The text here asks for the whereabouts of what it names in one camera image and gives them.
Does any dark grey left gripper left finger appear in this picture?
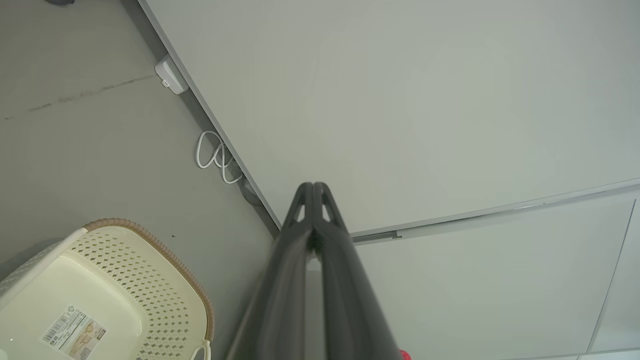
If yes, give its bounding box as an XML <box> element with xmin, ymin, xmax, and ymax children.
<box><xmin>226</xmin><ymin>182</ymin><xmax>315</xmax><ymax>360</ymax></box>

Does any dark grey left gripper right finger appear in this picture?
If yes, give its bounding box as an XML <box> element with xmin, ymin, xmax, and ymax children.
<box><xmin>314</xmin><ymin>182</ymin><xmax>402</xmax><ymax>360</ymax></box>

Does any cream perforated laundry basket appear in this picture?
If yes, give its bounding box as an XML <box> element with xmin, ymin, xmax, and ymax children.
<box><xmin>0</xmin><ymin>218</ymin><xmax>216</xmax><ymax>360</ymax></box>

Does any white barcode sticker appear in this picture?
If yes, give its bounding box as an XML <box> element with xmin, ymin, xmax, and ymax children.
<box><xmin>41</xmin><ymin>304</ymin><xmax>108</xmax><ymax>360</ymax></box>

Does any large white partition panel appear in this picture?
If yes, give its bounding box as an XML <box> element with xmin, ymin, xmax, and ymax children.
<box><xmin>137</xmin><ymin>0</ymin><xmax>640</xmax><ymax>240</ymax></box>

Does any white power adapter box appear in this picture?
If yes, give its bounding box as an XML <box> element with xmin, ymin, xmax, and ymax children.
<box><xmin>154</xmin><ymin>54</ymin><xmax>190</xmax><ymax>95</ymax></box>

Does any white coiled floor cable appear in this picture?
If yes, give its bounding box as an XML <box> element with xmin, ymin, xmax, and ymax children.
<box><xmin>195</xmin><ymin>130</ymin><xmax>245</xmax><ymax>185</ymax></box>

